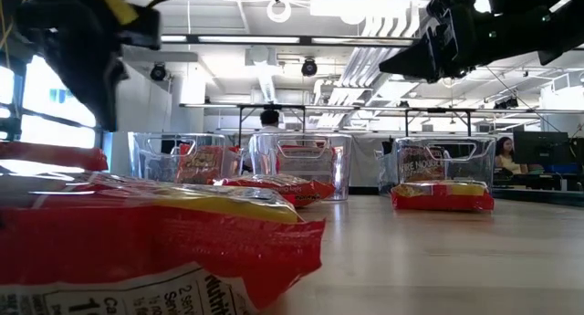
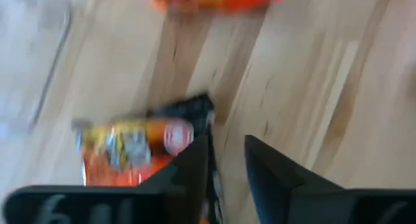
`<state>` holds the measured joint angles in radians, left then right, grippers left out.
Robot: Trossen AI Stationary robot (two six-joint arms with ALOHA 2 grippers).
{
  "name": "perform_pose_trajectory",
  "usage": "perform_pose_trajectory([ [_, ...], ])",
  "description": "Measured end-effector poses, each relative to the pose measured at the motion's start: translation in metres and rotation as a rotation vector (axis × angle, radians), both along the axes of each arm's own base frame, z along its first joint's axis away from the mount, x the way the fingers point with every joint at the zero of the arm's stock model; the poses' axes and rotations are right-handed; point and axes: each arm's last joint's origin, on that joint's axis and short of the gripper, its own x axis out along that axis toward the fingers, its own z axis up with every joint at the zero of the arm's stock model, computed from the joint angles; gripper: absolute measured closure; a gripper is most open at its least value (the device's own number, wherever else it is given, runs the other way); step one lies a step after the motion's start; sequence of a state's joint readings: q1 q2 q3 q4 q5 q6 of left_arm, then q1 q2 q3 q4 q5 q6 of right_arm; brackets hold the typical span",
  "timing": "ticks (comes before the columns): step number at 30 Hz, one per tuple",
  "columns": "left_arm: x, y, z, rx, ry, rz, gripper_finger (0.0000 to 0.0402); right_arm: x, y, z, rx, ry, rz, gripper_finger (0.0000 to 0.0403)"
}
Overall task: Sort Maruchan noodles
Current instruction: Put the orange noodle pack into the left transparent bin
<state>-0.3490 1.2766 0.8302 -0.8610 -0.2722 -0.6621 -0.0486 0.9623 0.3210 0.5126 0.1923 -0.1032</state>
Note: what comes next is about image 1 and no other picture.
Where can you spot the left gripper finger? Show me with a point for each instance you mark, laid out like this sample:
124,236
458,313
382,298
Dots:
91,87

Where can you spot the long ceiling light bar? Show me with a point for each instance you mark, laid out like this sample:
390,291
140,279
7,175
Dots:
248,39

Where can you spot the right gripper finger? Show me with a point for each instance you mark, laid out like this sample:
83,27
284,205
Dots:
424,59

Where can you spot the clear plastic bin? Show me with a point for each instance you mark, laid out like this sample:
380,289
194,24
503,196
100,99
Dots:
146,160
342,169
483,164

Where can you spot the blue box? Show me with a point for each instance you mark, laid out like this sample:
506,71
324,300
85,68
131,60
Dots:
563,169

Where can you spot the black overhead frame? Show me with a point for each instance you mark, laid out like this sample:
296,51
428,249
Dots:
438,110
292,107

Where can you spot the large bright window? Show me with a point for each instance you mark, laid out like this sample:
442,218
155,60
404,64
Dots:
59,118

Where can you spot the orange spicy noodle pack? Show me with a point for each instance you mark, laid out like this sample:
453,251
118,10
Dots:
201,164
292,194
55,156

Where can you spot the person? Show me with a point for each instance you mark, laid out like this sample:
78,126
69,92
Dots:
270,118
504,146

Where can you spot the black hanging camera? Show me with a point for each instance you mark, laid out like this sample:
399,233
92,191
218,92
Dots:
309,67
158,73

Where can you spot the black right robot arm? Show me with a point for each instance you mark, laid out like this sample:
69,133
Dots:
538,27

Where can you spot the black computer monitor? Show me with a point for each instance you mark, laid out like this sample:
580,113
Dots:
540,148

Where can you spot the black aluminium frame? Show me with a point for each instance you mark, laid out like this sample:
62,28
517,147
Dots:
547,197

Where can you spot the black fire noodle pack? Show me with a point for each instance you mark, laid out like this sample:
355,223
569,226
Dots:
422,166

